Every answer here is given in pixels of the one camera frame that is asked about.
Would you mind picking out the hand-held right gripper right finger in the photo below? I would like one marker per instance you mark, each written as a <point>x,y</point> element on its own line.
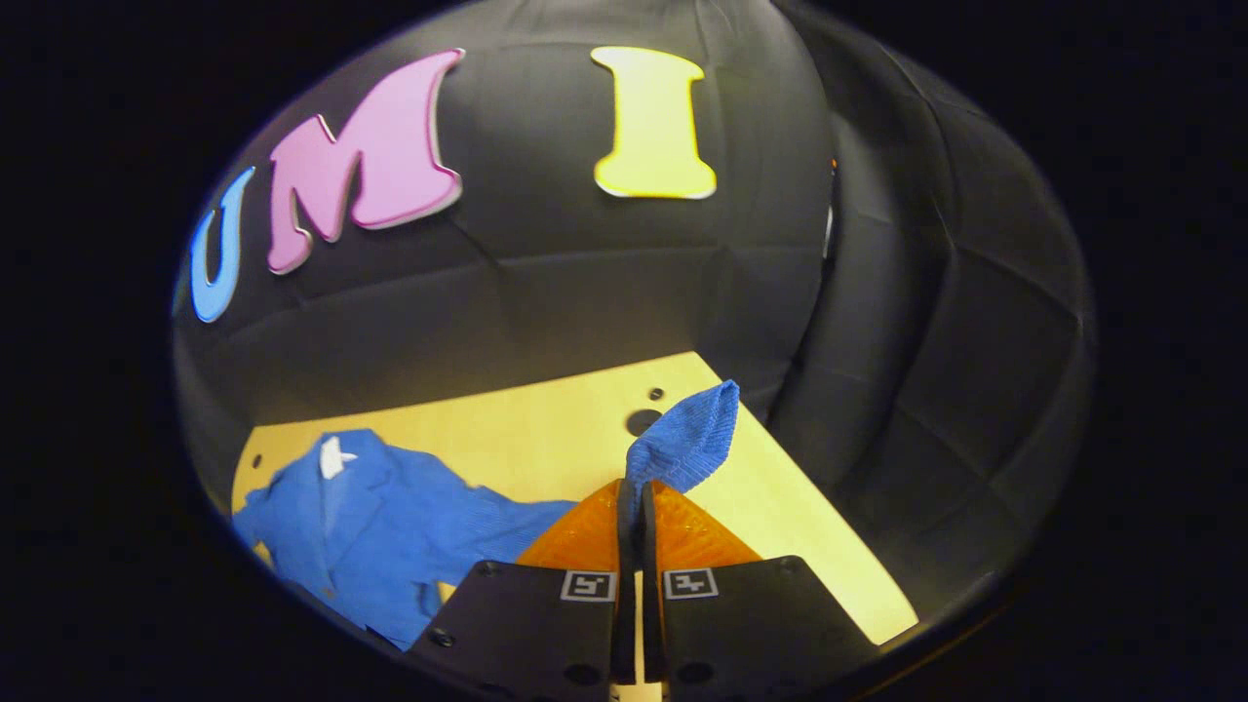
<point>650,604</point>

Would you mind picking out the black backdrop cloth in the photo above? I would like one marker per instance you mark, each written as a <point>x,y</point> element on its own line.
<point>585,283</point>

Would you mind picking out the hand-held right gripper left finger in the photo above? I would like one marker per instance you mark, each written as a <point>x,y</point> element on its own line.
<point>624,604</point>

